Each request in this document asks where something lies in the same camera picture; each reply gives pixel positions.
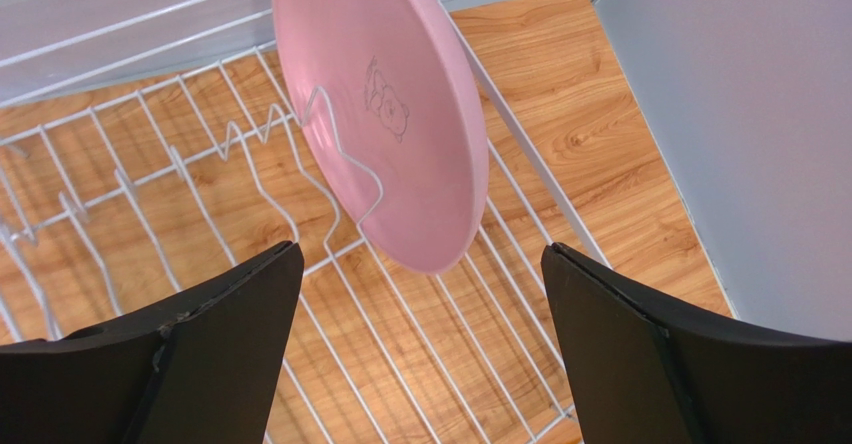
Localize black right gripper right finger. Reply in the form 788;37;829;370
541;243;851;443

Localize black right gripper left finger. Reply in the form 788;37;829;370
1;241;304;443

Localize pink plate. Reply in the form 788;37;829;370
272;0;489;274

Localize white wire dish rack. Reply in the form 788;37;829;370
1;0;598;443

